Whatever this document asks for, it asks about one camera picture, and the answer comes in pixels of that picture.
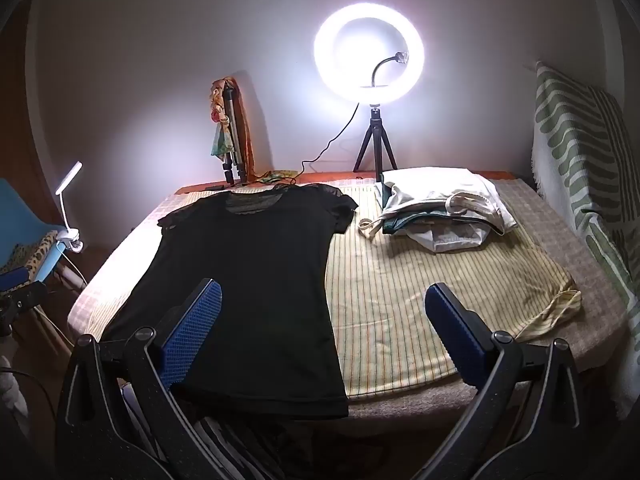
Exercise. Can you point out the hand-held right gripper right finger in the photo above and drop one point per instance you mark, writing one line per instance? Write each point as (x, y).
(452, 330)

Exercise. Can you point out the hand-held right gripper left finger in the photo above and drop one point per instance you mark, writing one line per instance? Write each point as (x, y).
(192, 330)

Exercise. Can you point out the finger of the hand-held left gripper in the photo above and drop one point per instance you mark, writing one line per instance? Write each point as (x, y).
(12, 277)

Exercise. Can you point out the black t-shirt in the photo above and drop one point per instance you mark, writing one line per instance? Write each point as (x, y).
(250, 270)

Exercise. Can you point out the leopard print cloth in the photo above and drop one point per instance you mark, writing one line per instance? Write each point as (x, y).
(35, 255)

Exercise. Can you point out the blue chair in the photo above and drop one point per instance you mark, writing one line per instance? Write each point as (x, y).
(20, 215)

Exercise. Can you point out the yellow striped bed cloth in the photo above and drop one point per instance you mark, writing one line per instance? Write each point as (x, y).
(425, 270)

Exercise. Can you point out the thin white garment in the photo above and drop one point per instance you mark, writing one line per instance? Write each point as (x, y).
(445, 240)

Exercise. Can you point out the white clip lamp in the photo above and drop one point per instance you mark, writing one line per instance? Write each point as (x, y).
(67, 180)

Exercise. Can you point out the person's striped clothing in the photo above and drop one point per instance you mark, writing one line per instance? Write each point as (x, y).
(235, 445)

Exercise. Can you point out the small black flat device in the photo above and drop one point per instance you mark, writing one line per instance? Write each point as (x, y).
(215, 187)

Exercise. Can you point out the white folded garment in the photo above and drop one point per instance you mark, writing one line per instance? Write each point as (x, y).
(450, 182)

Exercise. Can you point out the brown wooden door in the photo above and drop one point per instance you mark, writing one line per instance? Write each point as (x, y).
(22, 110)

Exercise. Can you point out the green yellow patterned cloth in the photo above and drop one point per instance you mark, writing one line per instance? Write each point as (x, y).
(272, 176)

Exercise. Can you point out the orange cloth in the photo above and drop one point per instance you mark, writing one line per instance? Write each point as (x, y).
(246, 130)

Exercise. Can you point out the folded black tripod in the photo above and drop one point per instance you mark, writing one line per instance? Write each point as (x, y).
(231, 125)

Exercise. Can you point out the white green patterned blanket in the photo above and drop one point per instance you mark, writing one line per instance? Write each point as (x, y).
(575, 160)

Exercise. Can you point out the colourful patterned scarf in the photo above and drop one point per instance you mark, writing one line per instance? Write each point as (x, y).
(216, 110)

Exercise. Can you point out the black gooseneck holder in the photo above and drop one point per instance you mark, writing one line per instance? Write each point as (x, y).
(380, 66)

